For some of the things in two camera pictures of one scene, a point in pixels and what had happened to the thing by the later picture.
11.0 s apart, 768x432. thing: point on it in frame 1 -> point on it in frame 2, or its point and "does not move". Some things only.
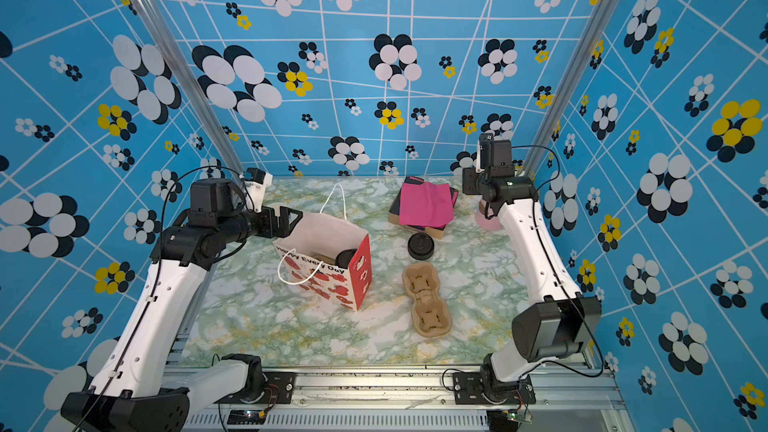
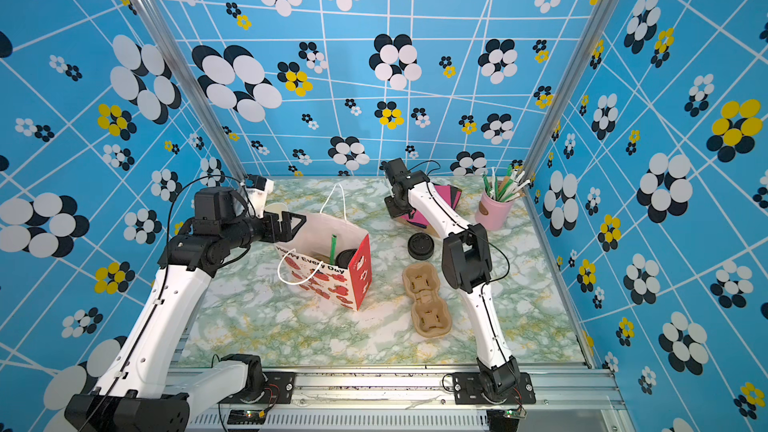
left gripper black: [271, 230] does not move
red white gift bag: [329, 255] does not move
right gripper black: [471, 177] -> [394, 212]
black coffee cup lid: [343, 257] does not move
